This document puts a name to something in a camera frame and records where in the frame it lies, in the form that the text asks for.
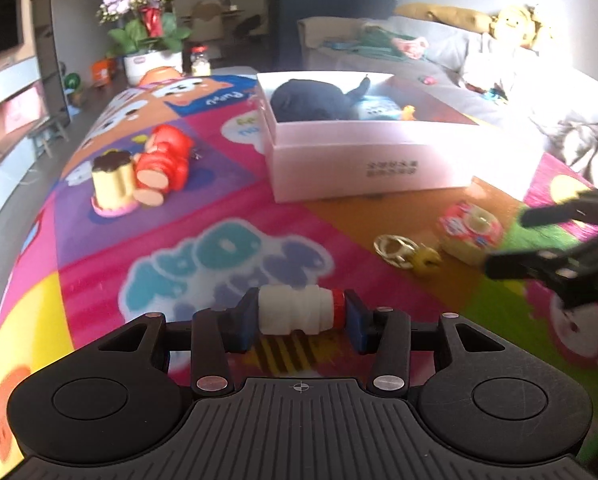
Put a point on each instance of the dark blue cabinet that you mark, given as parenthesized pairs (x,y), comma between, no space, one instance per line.
(329,25)

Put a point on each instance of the light blue toy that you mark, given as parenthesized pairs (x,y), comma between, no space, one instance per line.
(379,109)

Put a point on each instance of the small yellow toy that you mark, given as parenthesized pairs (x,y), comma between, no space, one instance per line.
(425,260)

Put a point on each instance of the white clothes pile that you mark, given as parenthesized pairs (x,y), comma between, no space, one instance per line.
(494,70)

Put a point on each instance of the small white bottle red cap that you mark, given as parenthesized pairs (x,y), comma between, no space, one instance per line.
(289,310)

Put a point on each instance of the beige dining chair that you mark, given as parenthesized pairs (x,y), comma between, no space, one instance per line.
(206,20)

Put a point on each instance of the dark blue plush toy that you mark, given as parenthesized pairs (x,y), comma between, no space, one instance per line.
(309,100)

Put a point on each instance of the pink cloth toy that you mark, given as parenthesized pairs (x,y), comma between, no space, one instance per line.
(411,49)

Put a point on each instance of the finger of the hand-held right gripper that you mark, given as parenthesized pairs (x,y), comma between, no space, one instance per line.
(524,265)
(554,212)

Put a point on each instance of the colourful cartoon desktop mat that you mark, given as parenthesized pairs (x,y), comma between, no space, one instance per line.
(179,240)

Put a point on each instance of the yellow plush toy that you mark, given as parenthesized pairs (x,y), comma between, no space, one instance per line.
(516,25)

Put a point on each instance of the round pink donut toy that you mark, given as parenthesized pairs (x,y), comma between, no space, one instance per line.
(466,232)

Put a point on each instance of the small orange toy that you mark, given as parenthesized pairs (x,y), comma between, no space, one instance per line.
(409,112)

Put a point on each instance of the glass jar with dark lid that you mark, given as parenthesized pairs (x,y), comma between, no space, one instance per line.
(200,62)

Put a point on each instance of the white flower pot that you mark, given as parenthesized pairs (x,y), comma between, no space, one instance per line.
(151,65)

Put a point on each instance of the red squishy figure toy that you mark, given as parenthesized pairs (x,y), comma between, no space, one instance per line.
(166,160)

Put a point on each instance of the orange round plush toy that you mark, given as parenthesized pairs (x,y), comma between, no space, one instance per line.
(160,76)

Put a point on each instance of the green clothes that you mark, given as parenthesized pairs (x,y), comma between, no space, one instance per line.
(379,42)

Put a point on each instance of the green ball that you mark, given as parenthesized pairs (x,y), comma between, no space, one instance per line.
(74,82)

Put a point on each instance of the grey sofa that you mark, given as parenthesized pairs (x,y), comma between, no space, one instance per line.
(554,100)

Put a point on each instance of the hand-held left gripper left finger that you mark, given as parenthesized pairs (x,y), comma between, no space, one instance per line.
(239,325)

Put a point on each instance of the orange box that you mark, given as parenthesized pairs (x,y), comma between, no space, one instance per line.
(103,70)

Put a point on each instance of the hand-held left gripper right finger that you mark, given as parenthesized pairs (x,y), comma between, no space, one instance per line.
(356,325)

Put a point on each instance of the pink cardboard box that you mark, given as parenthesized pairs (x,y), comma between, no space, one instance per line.
(354,160)

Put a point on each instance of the white television cabinet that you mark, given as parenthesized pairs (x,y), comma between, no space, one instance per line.
(9,105)

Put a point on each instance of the small wooden stool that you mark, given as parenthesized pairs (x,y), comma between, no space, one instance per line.
(49,132)

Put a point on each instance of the yellow sofa pillow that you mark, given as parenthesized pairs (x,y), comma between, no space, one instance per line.
(444,16)

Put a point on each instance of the grey fringed blanket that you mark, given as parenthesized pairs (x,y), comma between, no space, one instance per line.
(589,150)

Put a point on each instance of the yellow pudding toy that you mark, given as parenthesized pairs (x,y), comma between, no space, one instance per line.
(111,185)

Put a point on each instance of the purple orchid plant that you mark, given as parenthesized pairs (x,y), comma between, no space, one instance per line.
(144,15)

